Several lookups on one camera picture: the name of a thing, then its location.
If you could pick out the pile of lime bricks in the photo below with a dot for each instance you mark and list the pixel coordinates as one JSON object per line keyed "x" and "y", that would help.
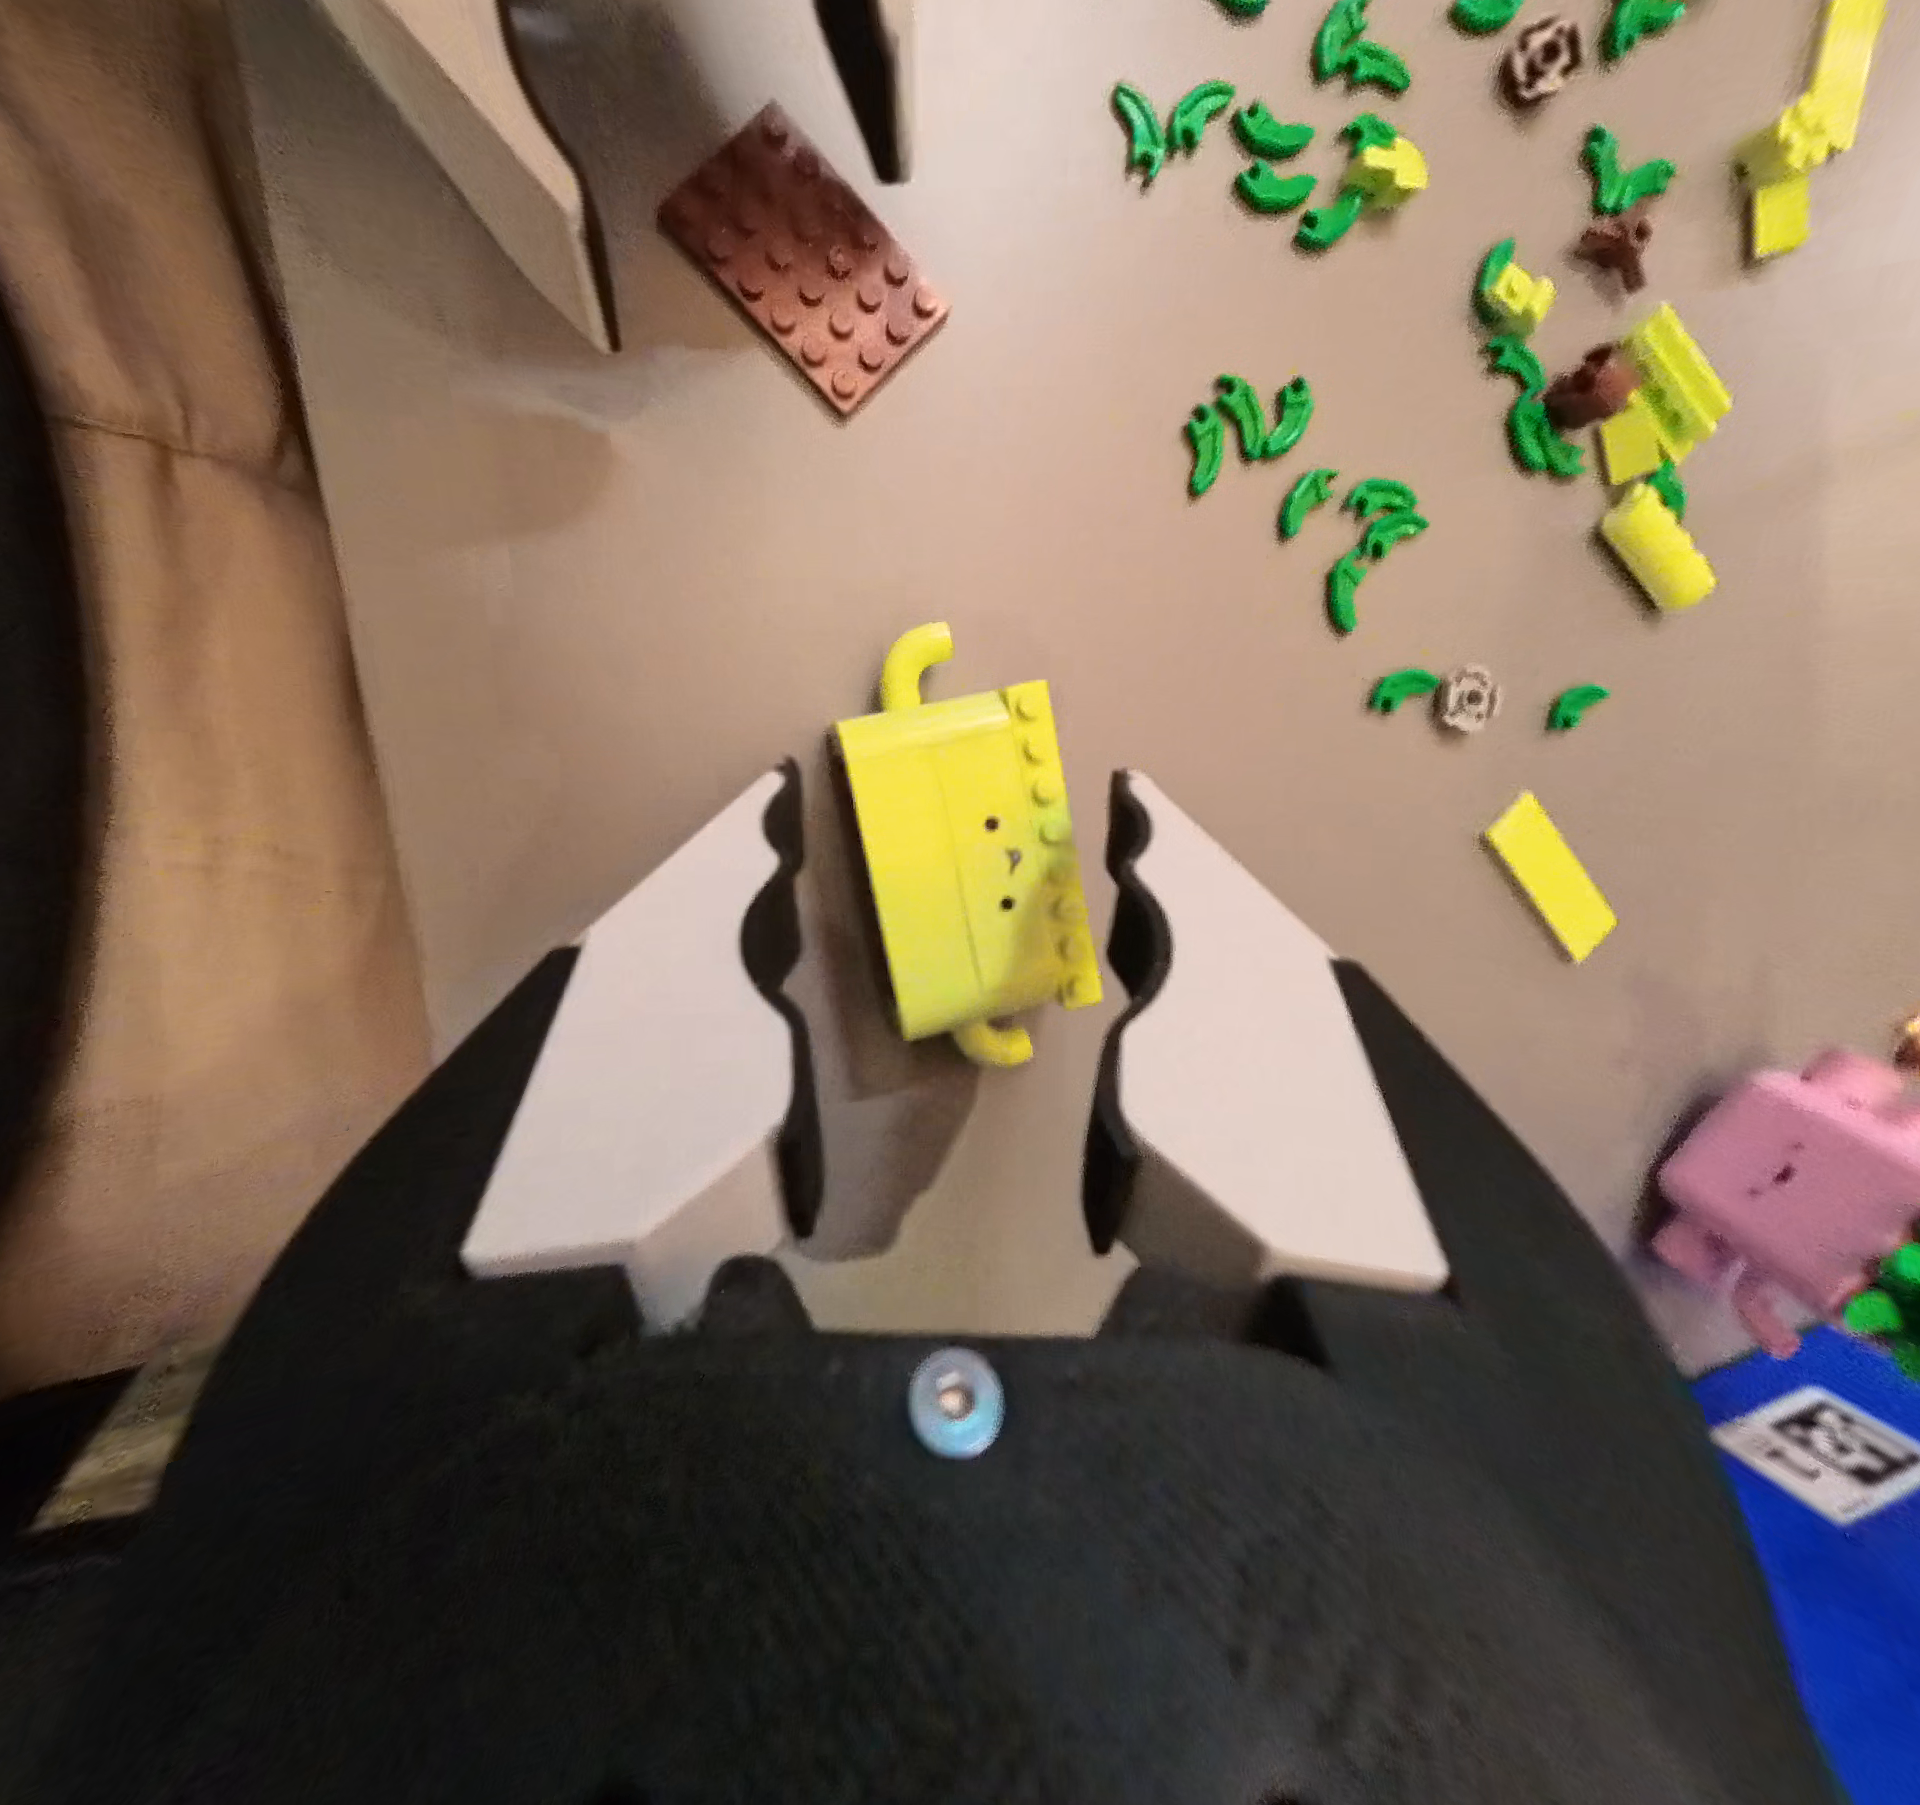
{"x": 1658, "y": 546}

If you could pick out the lime brown brick figure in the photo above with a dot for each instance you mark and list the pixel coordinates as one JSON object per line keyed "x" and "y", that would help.
{"x": 961, "y": 861}

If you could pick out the black white round piece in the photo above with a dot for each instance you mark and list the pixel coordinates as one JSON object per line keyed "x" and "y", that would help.
{"x": 1539, "y": 58}

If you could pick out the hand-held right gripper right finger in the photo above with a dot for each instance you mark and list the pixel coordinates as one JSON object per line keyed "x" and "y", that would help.
{"x": 1260, "y": 1101}

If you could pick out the brown studded plate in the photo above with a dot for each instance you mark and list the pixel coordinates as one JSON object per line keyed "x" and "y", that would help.
{"x": 802, "y": 261}

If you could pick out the small brown brick piece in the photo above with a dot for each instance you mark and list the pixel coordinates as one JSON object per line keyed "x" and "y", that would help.
{"x": 1582, "y": 389}
{"x": 1616, "y": 251}

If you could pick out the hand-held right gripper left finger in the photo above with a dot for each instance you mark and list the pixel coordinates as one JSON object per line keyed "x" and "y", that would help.
{"x": 645, "y": 1101}

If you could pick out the blue storage box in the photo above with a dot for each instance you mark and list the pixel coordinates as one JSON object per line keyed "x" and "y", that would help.
{"x": 1831, "y": 1536}

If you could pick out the scattered green leaf pieces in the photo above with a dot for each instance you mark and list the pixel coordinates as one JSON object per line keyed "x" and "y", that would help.
{"x": 1274, "y": 179}

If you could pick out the grey round brick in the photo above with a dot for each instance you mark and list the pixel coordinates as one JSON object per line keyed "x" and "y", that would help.
{"x": 1466, "y": 700}

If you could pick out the person's tan trousers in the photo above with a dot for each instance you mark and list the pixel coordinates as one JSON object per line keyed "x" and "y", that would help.
{"x": 181, "y": 635}

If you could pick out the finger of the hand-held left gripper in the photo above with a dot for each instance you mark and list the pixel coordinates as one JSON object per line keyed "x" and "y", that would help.
{"x": 404, "y": 81}
{"x": 871, "y": 5}

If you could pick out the long lime flat tile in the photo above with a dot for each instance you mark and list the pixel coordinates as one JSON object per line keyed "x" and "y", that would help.
{"x": 1551, "y": 876}

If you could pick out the pink brick planter figure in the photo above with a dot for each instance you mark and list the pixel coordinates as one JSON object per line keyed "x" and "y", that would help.
{"x": 1785, "y": 1192}

